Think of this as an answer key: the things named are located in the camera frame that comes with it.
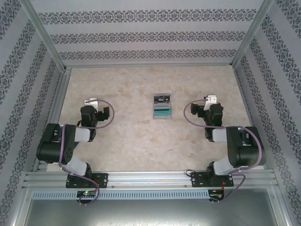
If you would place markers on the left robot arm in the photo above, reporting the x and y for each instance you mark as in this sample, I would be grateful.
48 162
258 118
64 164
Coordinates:
51 146

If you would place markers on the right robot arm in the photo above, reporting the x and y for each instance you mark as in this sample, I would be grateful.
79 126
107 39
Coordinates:
249 150

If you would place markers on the clear acrylic card stand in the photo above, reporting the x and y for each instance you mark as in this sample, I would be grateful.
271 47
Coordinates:
162 104

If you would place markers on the teal card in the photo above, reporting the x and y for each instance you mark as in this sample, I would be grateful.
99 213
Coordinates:
161 113

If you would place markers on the dark card with white logo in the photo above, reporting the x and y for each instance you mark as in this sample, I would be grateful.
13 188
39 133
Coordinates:
161 99

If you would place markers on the left circuit board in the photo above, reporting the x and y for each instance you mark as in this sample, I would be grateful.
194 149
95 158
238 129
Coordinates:
85 194

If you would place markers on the circuit board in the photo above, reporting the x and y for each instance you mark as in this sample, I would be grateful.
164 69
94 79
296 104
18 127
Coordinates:
216 196
85 194

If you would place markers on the right circuit board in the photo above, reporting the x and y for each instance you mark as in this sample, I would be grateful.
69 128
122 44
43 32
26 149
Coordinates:
216 196

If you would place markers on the grey metal sheet panel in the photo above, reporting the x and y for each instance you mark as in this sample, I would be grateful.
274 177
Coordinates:
150 214

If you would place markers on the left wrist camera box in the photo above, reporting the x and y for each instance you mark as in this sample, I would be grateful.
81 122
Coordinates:
92 102

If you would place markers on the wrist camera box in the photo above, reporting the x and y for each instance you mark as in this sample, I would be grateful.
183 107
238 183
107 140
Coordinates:
92 102
210 100

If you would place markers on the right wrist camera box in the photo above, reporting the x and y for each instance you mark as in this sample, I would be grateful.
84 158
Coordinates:
210 100

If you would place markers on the aluminium side frame rail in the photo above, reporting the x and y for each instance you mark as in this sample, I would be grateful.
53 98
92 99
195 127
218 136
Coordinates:
54 113

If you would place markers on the aluminium back frame rail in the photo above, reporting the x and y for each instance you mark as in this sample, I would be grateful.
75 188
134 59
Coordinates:
150 66

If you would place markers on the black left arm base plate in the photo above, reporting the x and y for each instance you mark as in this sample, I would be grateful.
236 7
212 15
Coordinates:
103 179

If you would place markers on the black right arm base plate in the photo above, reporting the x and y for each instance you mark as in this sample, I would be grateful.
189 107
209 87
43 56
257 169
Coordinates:
197 180

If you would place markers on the aluminium mounting rail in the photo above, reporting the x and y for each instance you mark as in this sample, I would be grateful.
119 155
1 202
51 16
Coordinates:
148 180

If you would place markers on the aluminium frame post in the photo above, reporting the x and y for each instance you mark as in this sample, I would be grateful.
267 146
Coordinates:
249 35
46 35

